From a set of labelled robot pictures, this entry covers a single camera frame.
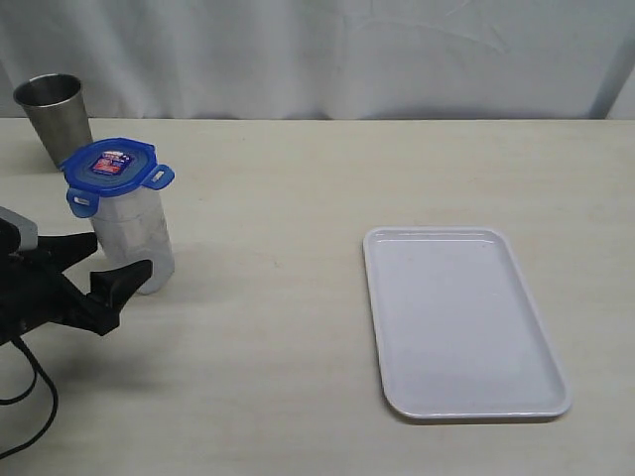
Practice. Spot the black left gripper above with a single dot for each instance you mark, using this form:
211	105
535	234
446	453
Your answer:
34	290

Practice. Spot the tall translucent plastic container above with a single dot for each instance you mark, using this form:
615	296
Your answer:
133	227

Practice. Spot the blue plastic snap lid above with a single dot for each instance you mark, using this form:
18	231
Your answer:
111	168

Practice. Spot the stainless steel cup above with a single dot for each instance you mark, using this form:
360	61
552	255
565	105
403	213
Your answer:
54	105

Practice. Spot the white backdrop curtain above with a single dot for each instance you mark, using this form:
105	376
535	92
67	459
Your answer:
328	59

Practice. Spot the white rectangular tray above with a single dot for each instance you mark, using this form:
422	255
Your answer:
458	334

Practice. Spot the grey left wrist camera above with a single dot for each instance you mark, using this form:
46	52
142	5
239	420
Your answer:
18	233

